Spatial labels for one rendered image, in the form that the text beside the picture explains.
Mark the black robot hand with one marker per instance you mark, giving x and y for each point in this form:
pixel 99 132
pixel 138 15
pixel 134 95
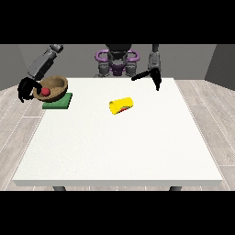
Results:
pixel 154 76
pixel 26 87

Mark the brown wooden bowl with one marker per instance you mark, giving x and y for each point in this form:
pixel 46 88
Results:
pixel 52 88

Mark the small red ball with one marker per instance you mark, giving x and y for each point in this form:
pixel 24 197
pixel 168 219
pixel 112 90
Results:
pixel 45 91

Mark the green square pad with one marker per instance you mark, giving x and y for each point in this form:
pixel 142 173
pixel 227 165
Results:
pixel 61 102

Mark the grey robot trunk purple rings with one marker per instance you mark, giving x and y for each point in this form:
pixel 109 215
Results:
pixel 117 62

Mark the dark table leg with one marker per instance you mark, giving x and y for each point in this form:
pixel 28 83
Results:
pixel 175 188
pixel 59 188

